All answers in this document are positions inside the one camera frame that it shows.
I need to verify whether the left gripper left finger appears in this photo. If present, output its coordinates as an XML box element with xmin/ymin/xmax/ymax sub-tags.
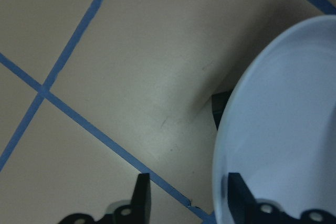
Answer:
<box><xmin>131</xmin><ymin>173</ymin><xmax>151</xmax><ymax>224</ymax></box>

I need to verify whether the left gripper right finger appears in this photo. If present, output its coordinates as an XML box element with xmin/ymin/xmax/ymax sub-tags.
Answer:
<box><xmin>227</xmin><ymin>173</ymin><xmax>257</xmax><ymax>224</ymax></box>

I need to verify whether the blue plate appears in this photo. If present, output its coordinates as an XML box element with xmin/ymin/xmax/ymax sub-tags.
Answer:
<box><xmin>212</xmin><ymin>15</ymin><xmax>335</xmax><ymax>223</ymax></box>

